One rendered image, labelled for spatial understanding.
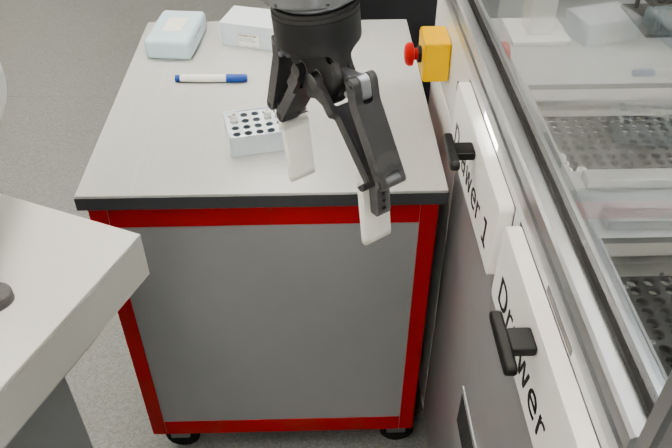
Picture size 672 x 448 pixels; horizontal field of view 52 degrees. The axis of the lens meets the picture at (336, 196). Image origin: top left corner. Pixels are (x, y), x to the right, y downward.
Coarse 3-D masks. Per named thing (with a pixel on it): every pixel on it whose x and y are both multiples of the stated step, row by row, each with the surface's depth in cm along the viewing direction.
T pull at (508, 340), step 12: (492, 312) 68; (492, 324) 68; (504, 324) 67; (504, 336) 66; (516, 336) 66; (528, 336) 66; (504, 348) 65; (516, 348) 65; (528, 348) 65; (504, 360) 64; (504, 372) 64; (516, 372) 63
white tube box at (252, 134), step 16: (224, 112) 118; (240, 112) 119; (256, 112) 119; (272, 112) 119; (240, 128) 115; (256, 128) 115; (272, 128) 115; (240, 144) 113; (256, 144) 114; (272, 144) 115
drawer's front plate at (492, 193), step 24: (456, 96) 102; (456, 120) 102; (480, 120) 92; (480, 144) 88; (480, 168) 87; (480, 192) 88; (504, 192) 80; (480, 216) 88; (504, 216) 79; (480, 240) 88
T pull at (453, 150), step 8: (448, 136) 92; (448, 144) 91; (456, 144) 91; (464, 144) 91; (472, 144) 91; (448, 152) 90; (456, 152) 89; (464, 152) 90; (472, 152) 90; (448, 160) 90; (456, 160) 88; (456, 168) 88
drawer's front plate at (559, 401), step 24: (504, 240) 76; (504, 264) 77; (528, 264) 71; (504, 288) 77; (528, 288) 69; (528, 312) 68; (552, 336) 64; (528, 360) 68; (552, 360) 62; (528, 384) 68; (552, 384) 61; (576, 384) 60; (552, 408) 61; (576, 408) 58; (552, 432) 61; (576, 432) 56
